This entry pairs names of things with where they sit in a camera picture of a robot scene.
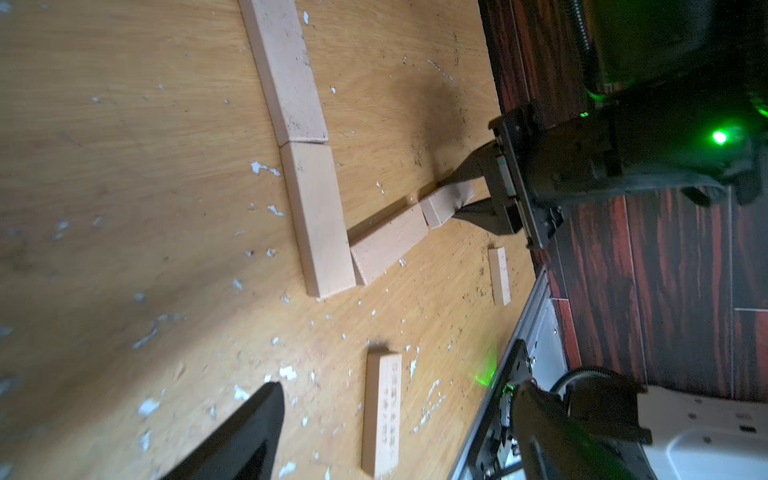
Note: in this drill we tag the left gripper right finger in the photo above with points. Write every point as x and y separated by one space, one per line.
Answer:
552 446

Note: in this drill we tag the aluminium front rail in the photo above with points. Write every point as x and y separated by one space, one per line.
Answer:
534 353

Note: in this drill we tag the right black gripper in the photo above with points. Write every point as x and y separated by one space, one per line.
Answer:
550 169

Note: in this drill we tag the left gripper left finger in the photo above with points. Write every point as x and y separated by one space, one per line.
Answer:
244 446

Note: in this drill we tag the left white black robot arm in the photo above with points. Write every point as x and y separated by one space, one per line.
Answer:
596 424

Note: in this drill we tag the natural wood block body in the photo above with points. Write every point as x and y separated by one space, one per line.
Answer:
316 209

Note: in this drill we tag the natural wood block printed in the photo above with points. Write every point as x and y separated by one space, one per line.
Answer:
382 413

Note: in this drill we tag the natural wood block neck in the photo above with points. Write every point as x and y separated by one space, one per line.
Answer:
284 69

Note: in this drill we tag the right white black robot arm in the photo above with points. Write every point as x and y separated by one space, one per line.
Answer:
679 101

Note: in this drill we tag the natural wood block diagonal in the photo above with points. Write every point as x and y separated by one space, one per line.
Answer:
380 249

